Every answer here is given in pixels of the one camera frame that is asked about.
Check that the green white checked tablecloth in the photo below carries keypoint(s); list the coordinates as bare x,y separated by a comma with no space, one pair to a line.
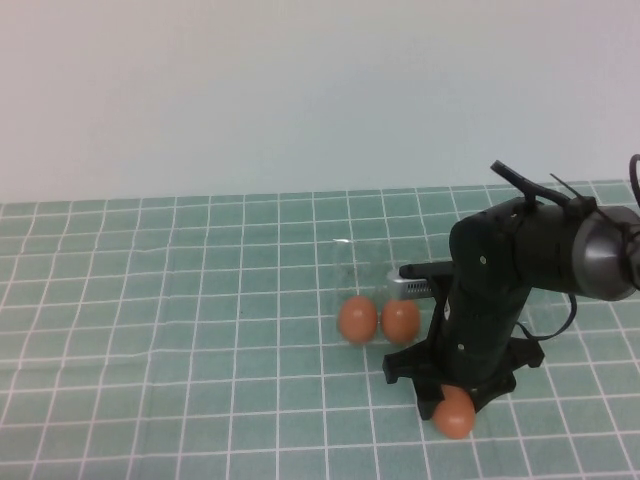
175,350

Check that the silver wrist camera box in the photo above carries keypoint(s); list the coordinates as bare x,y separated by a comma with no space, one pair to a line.
407,286

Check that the transparent plastic egg tray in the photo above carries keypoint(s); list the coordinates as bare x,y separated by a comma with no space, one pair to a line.
365,270

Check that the right robot arm black grey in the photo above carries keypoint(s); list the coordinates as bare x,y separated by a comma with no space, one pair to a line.
590,250

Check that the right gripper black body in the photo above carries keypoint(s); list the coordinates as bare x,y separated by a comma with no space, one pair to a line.
482,280

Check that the brown egg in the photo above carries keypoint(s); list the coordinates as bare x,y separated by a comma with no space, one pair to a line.
454,414
357,320
400,321

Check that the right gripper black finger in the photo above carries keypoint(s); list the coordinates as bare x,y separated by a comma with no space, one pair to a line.
430,402
492,392

